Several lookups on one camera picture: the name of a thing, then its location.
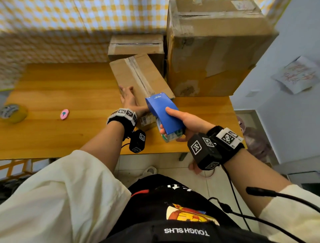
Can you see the person's right hand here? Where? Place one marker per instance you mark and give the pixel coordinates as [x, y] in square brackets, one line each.
[195, 124]

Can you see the person's left hand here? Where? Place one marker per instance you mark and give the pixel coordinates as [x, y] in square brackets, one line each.
[130, 100]

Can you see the dark grey cloth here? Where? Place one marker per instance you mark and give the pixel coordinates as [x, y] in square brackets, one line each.
[10, 187]

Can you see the black table leg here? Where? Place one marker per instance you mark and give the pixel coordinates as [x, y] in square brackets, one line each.
[183, 156]

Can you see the yellow white checked cloth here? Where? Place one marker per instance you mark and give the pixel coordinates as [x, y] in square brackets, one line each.
[75, 25]

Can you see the person's right forearm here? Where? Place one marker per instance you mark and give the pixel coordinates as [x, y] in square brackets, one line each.
[255, 180]

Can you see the blue tape dispenser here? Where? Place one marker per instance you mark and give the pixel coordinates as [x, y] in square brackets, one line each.
[162, 112]

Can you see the white box with yellow tape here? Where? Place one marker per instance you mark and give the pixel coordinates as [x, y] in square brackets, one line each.
[22, 167]

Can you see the cream long-sleeved top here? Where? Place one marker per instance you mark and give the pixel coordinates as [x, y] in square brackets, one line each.
[50, 200]

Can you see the small plain cardboard box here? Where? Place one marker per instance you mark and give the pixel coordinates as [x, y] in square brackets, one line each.
[135, 45]

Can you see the cardboard box with black print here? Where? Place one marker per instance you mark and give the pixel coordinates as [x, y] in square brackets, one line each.
[125, 72]

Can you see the white wall socket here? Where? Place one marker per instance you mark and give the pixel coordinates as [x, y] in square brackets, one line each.
[252, 93]

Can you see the pink box cutter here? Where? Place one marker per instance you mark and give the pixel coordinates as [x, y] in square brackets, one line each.
[64, 114]

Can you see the pink bin with plastic bag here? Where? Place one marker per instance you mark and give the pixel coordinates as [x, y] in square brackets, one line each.
[241, 124]

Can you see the brown plush fabric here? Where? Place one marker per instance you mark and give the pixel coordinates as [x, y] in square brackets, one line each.
[257, 142]

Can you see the grey metal appliance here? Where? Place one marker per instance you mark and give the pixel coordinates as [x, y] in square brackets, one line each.
[302, 177]

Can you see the yellowish tape roll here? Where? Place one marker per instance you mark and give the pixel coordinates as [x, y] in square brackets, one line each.
[15, 115]

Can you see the person's left forearm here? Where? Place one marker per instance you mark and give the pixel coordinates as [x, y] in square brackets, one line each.
[105, 145]

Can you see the cardboard box with white label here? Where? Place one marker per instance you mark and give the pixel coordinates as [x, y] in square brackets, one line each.
[212, 50]

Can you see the black printed garment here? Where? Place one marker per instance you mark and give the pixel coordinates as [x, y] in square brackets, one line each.
[150, 200]

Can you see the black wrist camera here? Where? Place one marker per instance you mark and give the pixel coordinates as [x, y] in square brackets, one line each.
[203, 152]
[137, 142]

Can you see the white paper with red writing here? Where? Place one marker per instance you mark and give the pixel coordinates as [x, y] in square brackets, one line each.
[297, 75]

